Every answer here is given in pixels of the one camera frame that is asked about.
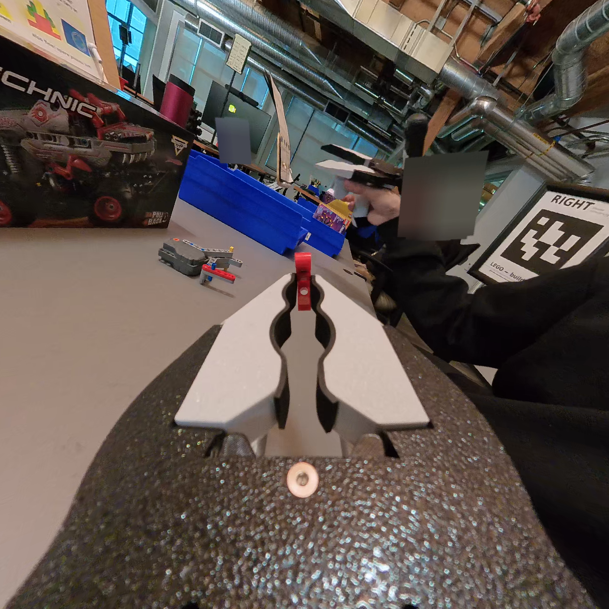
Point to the computer monitor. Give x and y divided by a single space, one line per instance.
247 119

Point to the instruction poster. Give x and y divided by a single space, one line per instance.
47 28

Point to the silver air duct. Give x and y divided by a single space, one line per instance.
323 81
247 19

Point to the red angled lego beam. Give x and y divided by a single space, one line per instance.
303 285

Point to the large framed marker sign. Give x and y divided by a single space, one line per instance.
552 233

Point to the maroon water bottle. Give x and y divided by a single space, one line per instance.
176 102

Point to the person's right hand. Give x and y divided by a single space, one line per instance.
380 207

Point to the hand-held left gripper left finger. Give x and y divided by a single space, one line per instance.
233 376

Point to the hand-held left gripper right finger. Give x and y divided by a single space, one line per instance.
376 376

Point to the person's right forearm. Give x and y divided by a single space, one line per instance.
499 314

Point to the grey lego assembly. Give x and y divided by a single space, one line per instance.
190 254

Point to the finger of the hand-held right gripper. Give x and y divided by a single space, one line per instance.
342 169
349 153

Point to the purple yellow toy box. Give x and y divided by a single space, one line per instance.
333 216

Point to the silver elbow air duct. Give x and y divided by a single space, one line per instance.
571 62

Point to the person's black sweater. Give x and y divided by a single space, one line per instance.
561 452

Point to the black lego set box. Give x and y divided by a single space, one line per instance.
85 157

